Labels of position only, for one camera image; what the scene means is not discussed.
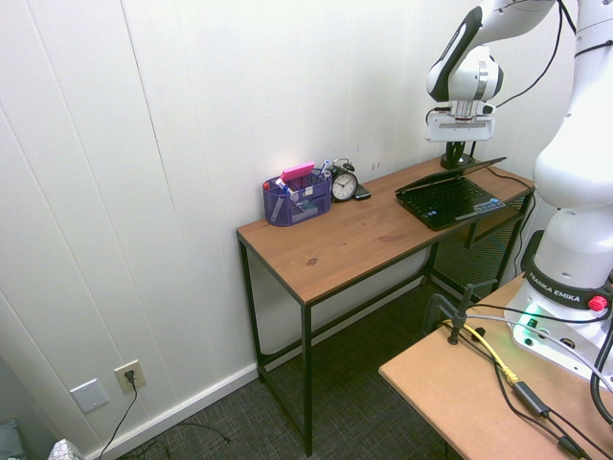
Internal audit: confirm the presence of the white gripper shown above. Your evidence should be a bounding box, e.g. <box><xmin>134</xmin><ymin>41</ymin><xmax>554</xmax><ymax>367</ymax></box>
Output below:
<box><xmin>424</xmin><ymin>103</ymin><xmax>497</xmax><ymax>160</ymax></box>

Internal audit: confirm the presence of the black laptop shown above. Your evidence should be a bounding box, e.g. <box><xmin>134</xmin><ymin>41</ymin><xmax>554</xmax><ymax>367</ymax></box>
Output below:
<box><xmin>394</xmin><ymin>155</ymin><xmax>510</xmax><ymax>233</ymax></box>

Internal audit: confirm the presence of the black twin bell alarm clock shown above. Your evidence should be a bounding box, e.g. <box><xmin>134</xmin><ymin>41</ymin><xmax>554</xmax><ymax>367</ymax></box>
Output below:
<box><xmin>329</xmin><ymin>157</ymin><xmax>360</xmax><ymax>204</ymax></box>

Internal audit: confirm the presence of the pink sticky note pad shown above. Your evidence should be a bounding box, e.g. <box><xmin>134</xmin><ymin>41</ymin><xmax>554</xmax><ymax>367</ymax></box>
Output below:
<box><xmin>281</xmin><ymin>162</ymin><xmax>316</xmax><ymax>181</ymax></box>

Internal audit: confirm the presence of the black metal clamp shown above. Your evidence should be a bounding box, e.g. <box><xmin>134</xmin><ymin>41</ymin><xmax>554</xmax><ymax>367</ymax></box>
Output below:
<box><xmin>422</xmin><ymin>278</ymin><xmax>500</xmax><ymax>347</ymax></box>

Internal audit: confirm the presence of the purple mesh desk organizer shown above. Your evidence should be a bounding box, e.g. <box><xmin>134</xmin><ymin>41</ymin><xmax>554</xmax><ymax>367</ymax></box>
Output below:
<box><xmin>261</xmin><ymin>167</ymin><xmax>333</xmax><ymax>228</ymax></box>

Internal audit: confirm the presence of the light wooden robot table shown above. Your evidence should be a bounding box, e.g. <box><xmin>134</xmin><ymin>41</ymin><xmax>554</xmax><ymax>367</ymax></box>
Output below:
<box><xmin>377</xmin><ymin>271</ymin><xmax>613</xmax><ymax>460</ymax></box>

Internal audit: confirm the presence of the patterned tissue box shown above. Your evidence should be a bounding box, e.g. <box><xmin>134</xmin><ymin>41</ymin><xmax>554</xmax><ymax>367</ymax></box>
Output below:
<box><xmin>48</xmin><ymin>437</ymin><xmax>86</xmax><ymax>460</ymax></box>

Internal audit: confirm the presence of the teal pillow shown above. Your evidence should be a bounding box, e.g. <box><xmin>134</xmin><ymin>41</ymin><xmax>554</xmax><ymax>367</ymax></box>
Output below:
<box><xmin>0</xmin><ymin>418</ymin><xmax>26</xmax><ymax>460</ymax></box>

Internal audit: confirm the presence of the black lamp power cable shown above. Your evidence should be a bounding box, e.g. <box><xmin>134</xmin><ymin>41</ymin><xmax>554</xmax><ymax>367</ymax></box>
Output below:
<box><xmin>487</xmin><ymin>166</ymin><xmax>537</xmax><ymax>275</ymax></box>

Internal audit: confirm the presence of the wooden desk black metal frame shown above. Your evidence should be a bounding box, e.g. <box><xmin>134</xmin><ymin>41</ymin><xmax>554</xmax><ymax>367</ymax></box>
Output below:
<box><xmin>235</xmin><ymin>154</ymin><xmax>537</xmax><ymax>458</ymax></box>

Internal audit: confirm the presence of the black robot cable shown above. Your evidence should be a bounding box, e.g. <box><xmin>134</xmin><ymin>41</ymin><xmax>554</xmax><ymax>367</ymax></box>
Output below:
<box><xmin>492</xmin><ymin>0</ymin><xmax>613</xmax><ymax>109</ymax></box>

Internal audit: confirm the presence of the yellow ethernet cable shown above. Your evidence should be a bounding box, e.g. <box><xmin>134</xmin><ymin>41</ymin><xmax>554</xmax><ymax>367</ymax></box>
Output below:
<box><xmin>465</xmin><ymin>325</ymin><xmax>521</xmax><ymax>385</ymax></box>

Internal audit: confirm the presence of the grey cable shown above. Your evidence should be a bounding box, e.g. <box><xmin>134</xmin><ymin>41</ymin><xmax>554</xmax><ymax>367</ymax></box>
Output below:
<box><xmin>465</xmin><ymin>312</ymin><xmax>613</xmax><ymax>380</ymax></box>

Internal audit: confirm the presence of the black adapter cable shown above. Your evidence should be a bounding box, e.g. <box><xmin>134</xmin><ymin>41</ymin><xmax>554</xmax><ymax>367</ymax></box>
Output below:
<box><xmin>491</xmin><ymin>361</ymin><xmax>596</xmax><ymax>460</ymax></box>

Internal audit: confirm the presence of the beige wall outlet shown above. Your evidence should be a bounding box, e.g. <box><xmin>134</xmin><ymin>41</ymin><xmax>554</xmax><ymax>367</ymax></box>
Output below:
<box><xmin>113</xmin><ymin>359</ymin><xmax>146</xmax><ymax>396</ymax></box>

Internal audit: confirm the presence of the black floor power cord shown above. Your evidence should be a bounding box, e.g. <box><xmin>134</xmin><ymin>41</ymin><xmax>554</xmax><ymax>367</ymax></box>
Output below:
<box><xmin>97</xmin><ymin>370</ymin><xmax>232</xmax><ymax>460</ymax></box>

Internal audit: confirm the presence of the white blank wall plate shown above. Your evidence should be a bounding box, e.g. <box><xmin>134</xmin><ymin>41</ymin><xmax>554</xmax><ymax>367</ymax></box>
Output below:
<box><xmin>69</xmin><ymin>378</ymin><xmax>111</xmax><ymax>415</ymax></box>

